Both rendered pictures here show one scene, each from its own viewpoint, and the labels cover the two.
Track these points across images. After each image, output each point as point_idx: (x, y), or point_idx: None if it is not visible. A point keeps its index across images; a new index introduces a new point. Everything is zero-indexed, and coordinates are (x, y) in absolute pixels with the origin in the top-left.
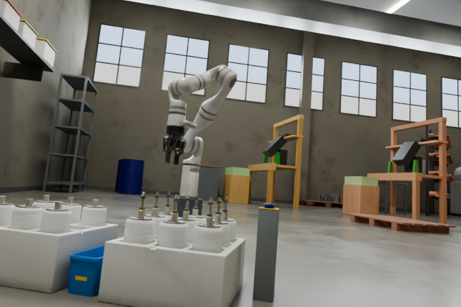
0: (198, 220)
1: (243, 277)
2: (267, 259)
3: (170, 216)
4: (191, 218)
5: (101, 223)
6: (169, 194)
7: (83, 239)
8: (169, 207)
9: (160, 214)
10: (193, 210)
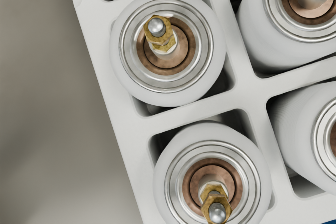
0: (202, 0)
1: None
2: None
3: (240, 140)
4: None
5: None
6: (216, 203)
7: None
8: (212, 179)
9: (261, 187)
10: (178, 42)
